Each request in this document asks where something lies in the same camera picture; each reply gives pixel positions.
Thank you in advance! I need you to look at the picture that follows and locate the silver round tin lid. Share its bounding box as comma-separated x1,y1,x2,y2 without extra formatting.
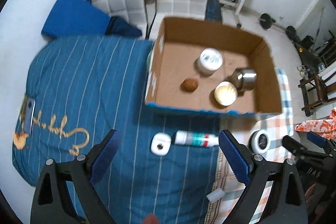
249,130,270,154

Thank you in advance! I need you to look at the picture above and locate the white translucent bottle cap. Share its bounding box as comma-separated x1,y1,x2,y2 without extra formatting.
206,189,225,203

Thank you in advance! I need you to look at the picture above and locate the silver metal cup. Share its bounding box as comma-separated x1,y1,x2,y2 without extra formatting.
230,68,257,93

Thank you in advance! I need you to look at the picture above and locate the gold round tin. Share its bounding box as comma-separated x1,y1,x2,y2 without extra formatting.
214,81,238,108

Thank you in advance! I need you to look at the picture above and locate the white spray bottle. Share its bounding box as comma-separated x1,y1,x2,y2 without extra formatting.
174,130,219,148

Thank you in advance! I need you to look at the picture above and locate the white round jar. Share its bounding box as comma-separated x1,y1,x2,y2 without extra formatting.
197,48,223,76

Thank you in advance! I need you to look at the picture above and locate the small brown round object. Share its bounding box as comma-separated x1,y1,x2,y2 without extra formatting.
181,78,199,93

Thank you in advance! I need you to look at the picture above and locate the orange white patterned cloth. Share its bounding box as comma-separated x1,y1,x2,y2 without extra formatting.
295,108,336,140

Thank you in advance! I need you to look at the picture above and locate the dark wooden stool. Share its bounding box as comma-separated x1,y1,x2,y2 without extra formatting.
298,72,335,117

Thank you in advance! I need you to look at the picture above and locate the plaid checked quilt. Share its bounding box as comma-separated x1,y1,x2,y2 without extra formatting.
204,68,294,223

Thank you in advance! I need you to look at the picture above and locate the smartphone on bed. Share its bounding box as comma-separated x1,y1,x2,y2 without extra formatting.
19,94,35,135

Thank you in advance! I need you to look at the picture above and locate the blue striped bed sheet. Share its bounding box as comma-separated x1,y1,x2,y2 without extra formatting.
12,36,219,223

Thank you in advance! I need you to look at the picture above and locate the black barbell weight plate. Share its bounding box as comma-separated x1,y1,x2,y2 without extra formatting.
259,13,276,30

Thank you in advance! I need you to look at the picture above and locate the open cardboard box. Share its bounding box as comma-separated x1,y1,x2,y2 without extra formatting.
145,17,282,117

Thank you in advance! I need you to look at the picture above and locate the blue foam mat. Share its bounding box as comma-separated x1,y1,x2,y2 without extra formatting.
41,0,110,39

